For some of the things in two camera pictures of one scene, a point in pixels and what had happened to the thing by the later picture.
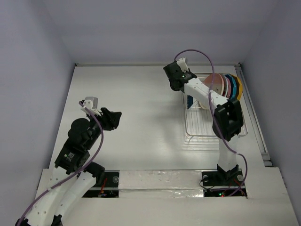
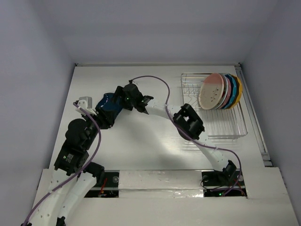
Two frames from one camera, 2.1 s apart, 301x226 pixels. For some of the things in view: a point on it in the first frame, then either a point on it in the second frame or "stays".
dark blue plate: x=190 y=101 -> x=107 y=102
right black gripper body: x=171 y=71 -> x=119 y=94
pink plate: x=229 y=87 stays
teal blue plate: x=233 y=86 stays
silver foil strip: x=160 y=184 stays
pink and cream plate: x=218 y=86 stays
